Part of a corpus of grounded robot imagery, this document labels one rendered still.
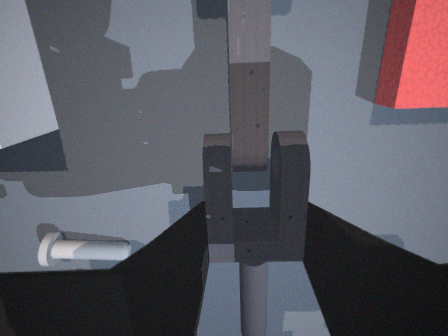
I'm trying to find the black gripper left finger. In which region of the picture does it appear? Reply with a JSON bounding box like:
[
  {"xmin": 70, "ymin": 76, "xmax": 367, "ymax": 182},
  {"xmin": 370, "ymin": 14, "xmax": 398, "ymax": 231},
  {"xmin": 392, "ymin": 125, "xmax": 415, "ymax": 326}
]
[{"xmin": 0, "ymin": 201, "xmax": 209, "ymax": 336}]

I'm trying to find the grey flat bar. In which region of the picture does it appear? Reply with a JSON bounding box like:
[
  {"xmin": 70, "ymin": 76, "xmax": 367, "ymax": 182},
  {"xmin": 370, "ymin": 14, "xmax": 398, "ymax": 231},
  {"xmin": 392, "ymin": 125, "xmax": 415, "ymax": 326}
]
[{"xmin": 227, "ymin": 0, "xmax": 272, "ymax": 172}]

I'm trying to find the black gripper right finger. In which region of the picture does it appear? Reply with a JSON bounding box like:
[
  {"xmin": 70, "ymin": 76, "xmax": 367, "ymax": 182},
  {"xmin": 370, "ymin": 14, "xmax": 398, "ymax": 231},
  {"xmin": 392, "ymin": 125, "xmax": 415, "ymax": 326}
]
[{"xmin": 303, "ymin": 202, "xmax": 448, "ymax": 336}]

